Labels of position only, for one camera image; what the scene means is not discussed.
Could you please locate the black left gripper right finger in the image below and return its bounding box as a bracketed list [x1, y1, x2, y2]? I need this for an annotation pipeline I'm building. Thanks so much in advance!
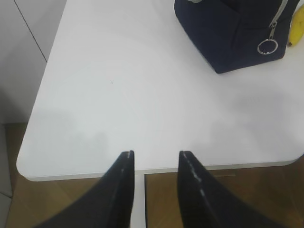
[178, 151, 276, 228]

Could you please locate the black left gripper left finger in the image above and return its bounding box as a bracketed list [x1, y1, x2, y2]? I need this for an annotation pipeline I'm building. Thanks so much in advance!
[38, 151, 135, 228]

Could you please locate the navy insulated lunch bag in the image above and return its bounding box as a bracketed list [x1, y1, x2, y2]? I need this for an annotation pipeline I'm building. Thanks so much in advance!
[174, 0, 299, 74]

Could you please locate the yellow banana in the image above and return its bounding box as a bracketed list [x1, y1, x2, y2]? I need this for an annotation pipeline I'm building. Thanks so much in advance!
[287, 5, 304, 47]

